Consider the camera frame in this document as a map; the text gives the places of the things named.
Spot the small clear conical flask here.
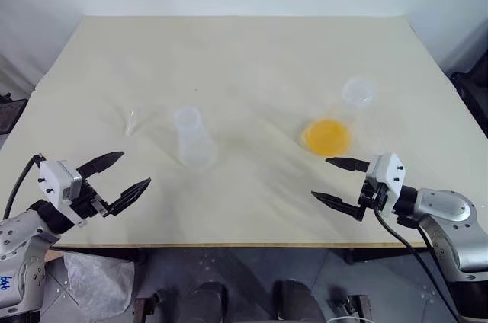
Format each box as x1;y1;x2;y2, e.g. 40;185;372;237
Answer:
172;107;220;169

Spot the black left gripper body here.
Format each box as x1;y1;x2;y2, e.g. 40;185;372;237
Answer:
69;177;111;222

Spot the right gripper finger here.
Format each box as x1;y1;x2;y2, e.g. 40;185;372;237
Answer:
310;190;364;222
324;155;371;176

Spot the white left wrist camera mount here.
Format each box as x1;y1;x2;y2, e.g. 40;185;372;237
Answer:
37;159;85;229

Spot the small clear plastic funnel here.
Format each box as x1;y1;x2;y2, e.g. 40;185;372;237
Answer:
123;103;146;137

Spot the dark red background object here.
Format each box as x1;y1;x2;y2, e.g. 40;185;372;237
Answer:
0;91;26;136

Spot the black background equipment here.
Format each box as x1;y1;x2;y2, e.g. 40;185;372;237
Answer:
448;18;488;134

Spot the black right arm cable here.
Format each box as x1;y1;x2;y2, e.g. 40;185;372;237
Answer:
413;223;443;267
372;200;461;323

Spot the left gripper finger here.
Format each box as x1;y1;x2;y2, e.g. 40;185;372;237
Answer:
101;176;153;219
75;151;126;180

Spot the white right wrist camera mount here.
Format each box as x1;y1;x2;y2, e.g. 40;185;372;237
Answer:
364;152;406;218

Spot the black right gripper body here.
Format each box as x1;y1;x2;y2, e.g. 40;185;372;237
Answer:
355;174;387;222

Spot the large clear conical flask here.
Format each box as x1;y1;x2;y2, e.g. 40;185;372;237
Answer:
300;75;379;158

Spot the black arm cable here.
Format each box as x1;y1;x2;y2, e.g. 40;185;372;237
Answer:
413;223;443;267
5;152;49;221
372;200;461;323

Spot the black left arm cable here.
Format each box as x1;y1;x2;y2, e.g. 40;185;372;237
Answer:
5;152;49;221

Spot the thin white cable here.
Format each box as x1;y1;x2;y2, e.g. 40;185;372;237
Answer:
334;312;368;323

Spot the black table frame bar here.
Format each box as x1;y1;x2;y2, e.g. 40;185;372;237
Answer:
344;248;430;265

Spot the crumpled clear plastic bag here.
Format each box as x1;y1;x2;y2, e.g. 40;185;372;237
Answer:
63;252;136;321

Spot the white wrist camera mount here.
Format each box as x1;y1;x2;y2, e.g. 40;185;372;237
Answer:
37;159;85;229
364;152;406;218

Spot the dark metal foot bracket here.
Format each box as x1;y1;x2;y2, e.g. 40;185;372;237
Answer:
330;293;373;323
133;287;171;323

